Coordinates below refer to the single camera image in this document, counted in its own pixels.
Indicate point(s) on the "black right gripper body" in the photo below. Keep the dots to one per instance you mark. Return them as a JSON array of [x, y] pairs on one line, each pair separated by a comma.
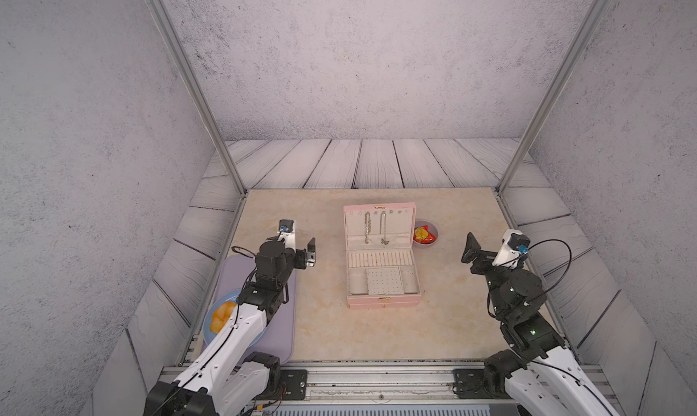
[[485, 264]]

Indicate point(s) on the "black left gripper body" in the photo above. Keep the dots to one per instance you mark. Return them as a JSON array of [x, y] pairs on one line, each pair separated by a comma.
[[299, 262]]

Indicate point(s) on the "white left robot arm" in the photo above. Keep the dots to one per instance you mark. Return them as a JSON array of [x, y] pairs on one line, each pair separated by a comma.
[[222, 380]]

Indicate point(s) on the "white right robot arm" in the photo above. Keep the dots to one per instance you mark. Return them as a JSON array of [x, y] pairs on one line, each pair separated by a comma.
[[538, 370]]

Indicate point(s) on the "pink jewelry box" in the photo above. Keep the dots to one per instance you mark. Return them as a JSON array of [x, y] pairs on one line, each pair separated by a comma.
[[381, 266]]

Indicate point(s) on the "grey ceramic bowl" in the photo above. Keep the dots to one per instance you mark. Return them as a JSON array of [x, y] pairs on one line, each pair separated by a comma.
[[433, 229]]

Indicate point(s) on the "red yellow snack packet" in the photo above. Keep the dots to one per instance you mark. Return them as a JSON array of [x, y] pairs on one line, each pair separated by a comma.
[[423, 236]]

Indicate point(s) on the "yellow bread bun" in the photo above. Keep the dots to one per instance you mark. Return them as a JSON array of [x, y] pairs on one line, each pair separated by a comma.
[[221, 316]]

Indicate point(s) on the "blue plate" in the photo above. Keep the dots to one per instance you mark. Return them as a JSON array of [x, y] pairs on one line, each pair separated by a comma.
[[233, 295]]

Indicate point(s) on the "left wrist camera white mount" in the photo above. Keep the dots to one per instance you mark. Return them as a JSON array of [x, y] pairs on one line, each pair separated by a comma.
[[286, 233]]

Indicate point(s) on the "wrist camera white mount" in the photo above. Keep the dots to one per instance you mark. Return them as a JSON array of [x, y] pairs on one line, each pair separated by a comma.
[[513, 251], [286, 233]]

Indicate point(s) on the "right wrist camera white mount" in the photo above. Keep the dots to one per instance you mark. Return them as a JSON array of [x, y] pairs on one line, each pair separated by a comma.
[[513, 251]]

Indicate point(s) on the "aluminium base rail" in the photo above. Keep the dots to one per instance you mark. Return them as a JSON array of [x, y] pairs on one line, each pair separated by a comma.
[[381, 384]]

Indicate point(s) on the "aluminium frame post right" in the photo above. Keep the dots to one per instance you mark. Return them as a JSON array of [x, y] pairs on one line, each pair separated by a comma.
[[578, 45]]

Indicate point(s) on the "aluminium frame post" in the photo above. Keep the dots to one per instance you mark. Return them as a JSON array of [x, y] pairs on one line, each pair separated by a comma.
[[578, 45], [171, 40]]

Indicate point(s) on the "aluminium frame post left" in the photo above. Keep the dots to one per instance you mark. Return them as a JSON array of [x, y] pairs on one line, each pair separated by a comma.
[[171, 40]]

